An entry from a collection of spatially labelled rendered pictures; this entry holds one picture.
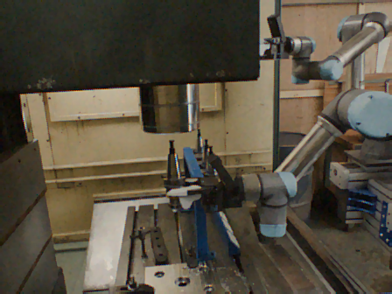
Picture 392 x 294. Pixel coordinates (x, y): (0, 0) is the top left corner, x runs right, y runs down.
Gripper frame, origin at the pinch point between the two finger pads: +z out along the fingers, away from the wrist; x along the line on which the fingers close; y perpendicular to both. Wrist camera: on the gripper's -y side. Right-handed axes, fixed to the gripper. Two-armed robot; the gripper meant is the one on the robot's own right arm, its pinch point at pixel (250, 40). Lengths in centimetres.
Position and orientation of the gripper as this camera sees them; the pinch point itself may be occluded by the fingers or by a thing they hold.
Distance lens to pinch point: 127.8
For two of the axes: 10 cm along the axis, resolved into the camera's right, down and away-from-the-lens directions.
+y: 0.5, 9.6, 2.7
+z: -8.0, 2.0, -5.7
